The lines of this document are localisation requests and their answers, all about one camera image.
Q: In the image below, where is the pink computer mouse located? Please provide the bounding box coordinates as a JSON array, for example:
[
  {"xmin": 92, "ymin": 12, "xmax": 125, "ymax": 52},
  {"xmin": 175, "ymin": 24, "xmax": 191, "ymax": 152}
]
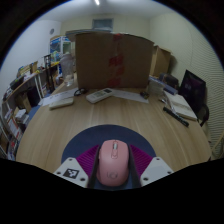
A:
[{"xmin": 96, "ymin": 139, "xmax": 130, "ymax": 187}]

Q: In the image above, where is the black office chair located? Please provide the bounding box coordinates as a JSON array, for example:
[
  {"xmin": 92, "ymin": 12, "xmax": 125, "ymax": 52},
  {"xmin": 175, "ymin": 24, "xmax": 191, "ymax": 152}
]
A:
[{"xmin": 178, "ymin": 69, "xmax": 210, "ymax": 128}]

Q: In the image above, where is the clear plastic jar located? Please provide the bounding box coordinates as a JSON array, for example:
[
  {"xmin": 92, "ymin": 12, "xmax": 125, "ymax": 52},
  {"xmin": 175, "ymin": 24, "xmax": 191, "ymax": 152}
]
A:
[{"xmin": 59, "ymin": 52, "xmax": 76, "ymax": 87}]

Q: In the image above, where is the blue book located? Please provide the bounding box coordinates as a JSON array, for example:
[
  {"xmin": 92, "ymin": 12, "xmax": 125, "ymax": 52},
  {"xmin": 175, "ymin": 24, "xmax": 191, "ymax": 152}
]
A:
[{"xmin": 148, "ymin": 75, "xmax": 179, "ymax": 96}]

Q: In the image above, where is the cluttered shelf unit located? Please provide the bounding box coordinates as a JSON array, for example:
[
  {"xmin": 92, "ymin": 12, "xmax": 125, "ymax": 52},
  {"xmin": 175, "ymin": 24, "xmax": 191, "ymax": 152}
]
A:
[{"xmin": 0, "ymin": 59, "xmax": 61, "ymax": 161}]

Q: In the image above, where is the black coiled cable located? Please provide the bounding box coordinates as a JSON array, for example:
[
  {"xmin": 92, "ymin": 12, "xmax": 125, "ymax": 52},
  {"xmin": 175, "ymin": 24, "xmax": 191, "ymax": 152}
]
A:
[{"xmin": 73, "ymin": 87, "xmax": 89, "ymax": 97}]

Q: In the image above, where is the grey door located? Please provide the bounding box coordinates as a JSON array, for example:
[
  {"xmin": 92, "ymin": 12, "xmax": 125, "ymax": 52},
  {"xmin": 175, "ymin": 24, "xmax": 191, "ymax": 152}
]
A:
[{"xmin": 91, "ymin": 18, "xmax": 114, "ymax": 31}]

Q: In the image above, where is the tall open cardboard box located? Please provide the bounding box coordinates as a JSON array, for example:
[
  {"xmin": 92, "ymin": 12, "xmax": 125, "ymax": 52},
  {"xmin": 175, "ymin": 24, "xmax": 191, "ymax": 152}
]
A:
[{"xmin": 149, "ymin": 45, "xmax": 173, "ymax": 78}]

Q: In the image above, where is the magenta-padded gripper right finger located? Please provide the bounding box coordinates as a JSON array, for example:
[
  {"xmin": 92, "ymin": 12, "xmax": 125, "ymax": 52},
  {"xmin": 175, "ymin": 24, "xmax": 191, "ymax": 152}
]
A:
[{"xmin": 128, "ymin": 143, "xmax": 174, "ymax": 188}]

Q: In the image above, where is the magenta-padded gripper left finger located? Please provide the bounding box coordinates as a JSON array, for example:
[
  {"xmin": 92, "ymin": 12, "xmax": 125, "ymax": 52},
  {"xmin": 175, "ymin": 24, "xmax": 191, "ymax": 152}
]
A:
[{"xmin": 53, "ymin": 143, "xmax": 102, "ymax": 188}]

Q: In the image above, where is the large brown cardboard box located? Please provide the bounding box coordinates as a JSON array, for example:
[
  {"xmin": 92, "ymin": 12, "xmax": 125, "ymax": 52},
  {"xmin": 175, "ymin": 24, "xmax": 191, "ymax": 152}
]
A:
[{"xmin": 74, "ymin": 31, "xmax": 155, "ymax": 90}]

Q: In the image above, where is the dark blue mouse pad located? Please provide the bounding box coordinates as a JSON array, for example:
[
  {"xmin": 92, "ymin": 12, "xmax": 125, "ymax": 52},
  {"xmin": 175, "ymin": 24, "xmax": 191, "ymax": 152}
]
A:
[{"xmin": 60, "ymin": 124, "xmax": 157, "ymax": 191}]

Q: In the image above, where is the white book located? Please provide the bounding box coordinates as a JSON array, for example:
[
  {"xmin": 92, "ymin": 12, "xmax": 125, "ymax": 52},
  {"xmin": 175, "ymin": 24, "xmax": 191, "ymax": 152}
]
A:
[{"xmin": 163, "ymin": 90, "xmax": 198, "ymax": 122}]

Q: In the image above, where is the black marker pen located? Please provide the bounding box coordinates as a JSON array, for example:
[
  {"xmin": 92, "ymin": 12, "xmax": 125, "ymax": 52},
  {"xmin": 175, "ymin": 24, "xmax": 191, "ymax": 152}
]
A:
[{"xmin": 162, "ymin": 106, "xmax": 190, "ymax": 128}]

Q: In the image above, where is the flat white remote control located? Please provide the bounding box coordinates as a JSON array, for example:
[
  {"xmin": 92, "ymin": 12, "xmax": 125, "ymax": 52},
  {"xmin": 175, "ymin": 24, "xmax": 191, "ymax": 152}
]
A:
[{"xmin": 48, "ymin": 97, "xmax": 75, "ymax": 111}]

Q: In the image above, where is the blue white display cabinet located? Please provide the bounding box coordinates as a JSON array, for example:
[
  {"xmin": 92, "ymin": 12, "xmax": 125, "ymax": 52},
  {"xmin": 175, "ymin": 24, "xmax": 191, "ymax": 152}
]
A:
[{"xmin": 49, "ymin": 35, "xmax": 73, "ymax": 64}]

